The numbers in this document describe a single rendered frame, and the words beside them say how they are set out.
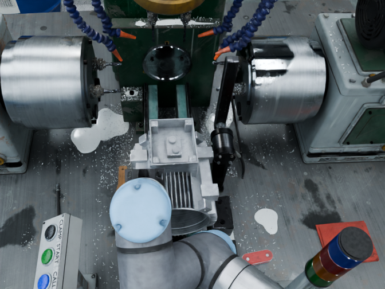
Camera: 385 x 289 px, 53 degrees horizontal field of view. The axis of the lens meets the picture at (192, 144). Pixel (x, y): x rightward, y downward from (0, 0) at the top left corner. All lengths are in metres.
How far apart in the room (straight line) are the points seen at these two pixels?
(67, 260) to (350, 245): 0.53
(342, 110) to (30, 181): 0.91
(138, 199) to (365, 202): 0.93
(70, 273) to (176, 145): 0.34
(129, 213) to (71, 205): 0.71
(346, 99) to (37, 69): 0.77
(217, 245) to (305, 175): 0.70
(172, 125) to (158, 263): 0.45
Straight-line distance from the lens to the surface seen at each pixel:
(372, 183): 1.34
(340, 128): 1.17
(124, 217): 0.47
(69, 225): 0.85
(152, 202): 0.47
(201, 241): 0.61
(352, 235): 0.74
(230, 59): 0.86
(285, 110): 1.05
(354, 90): 1.04
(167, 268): 0.52
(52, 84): 1.00
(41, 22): 1.71
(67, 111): 1.01
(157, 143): 0.87
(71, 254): 0.84
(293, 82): 1.03
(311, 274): 0.87
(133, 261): 0.51
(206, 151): 0.91
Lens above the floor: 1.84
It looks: 56 degrees down
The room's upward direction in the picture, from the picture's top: 6 degrees clockwise
